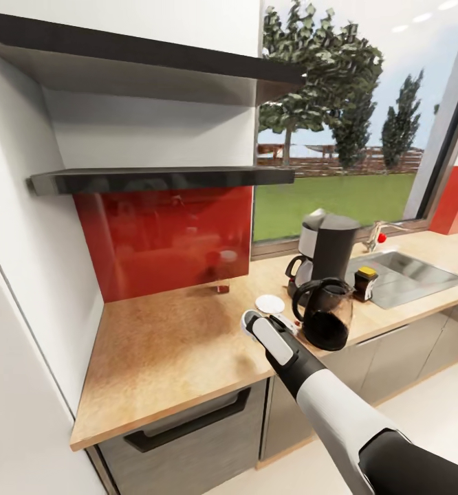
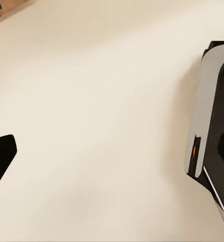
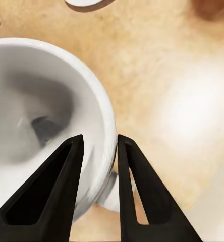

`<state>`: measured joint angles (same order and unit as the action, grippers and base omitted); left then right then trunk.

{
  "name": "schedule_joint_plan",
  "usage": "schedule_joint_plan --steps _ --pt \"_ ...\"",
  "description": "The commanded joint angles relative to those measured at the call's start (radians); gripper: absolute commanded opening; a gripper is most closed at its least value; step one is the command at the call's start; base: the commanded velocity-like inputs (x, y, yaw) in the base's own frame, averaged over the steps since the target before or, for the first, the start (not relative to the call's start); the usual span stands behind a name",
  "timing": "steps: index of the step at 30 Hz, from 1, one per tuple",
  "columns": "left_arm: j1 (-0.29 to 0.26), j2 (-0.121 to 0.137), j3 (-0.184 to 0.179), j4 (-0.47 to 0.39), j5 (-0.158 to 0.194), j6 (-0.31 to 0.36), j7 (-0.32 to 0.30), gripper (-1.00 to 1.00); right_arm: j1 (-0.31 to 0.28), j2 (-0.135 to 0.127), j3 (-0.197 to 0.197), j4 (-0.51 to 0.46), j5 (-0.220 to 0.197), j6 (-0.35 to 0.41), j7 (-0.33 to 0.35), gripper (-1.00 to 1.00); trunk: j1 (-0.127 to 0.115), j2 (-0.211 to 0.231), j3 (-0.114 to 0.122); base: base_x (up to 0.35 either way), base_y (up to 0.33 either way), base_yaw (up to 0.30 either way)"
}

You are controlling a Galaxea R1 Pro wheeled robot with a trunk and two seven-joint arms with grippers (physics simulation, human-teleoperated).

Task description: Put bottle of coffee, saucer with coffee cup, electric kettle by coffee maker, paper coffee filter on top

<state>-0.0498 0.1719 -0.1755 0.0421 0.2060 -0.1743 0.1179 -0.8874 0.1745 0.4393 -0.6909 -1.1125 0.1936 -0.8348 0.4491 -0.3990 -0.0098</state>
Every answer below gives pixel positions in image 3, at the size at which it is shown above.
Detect coffee cup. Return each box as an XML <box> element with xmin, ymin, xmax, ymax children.
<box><xmin>0</xmin><ymin>38</ymin><xmax>136</xmax><ymax>224</ymax></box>

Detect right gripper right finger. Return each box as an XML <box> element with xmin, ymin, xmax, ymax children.
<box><xmin>117</xmin><ymin>134</ymin><xmax>202</xmax><ymax>242</ymax></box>

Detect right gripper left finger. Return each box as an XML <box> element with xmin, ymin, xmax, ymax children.
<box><xmin>0</xmin><ymin>134</ymin><xmax>84</xmax><ymax>242</ymax></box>

